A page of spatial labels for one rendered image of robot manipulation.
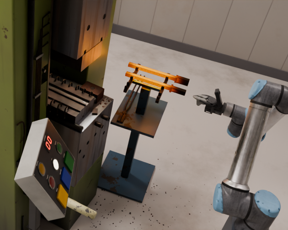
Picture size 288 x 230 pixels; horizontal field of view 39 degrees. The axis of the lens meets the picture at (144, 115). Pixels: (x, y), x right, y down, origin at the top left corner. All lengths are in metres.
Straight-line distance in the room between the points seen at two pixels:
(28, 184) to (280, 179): 2.57
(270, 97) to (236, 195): 0.53
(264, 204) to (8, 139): 1.33
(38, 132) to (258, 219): 1.22
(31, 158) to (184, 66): 3.25
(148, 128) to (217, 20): 2.35
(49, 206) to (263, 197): 1.12
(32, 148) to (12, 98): 0.28
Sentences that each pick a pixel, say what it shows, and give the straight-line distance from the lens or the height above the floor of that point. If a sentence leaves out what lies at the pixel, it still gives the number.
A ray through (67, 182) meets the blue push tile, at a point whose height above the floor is 1.00.
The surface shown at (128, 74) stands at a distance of 2.64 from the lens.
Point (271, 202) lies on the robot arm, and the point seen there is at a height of 0.87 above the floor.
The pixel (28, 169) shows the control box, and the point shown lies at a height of 1.19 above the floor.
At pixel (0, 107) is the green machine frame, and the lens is 1.98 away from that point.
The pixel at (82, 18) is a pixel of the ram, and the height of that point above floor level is 1.58.
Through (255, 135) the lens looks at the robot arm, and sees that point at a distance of 2.17.
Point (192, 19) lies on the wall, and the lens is 4.79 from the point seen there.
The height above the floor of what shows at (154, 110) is 0.68.
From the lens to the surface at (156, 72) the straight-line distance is 2.72.
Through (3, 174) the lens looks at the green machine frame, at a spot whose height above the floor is 0.68.
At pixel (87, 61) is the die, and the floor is 1.31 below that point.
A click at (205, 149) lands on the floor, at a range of 3.69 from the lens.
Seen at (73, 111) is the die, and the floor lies 0.98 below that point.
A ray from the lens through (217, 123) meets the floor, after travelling 4.02.
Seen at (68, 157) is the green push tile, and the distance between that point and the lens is 1.91.
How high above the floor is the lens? 2.42
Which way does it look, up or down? 39 degrees down
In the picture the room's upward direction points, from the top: 14 degrees clockwise
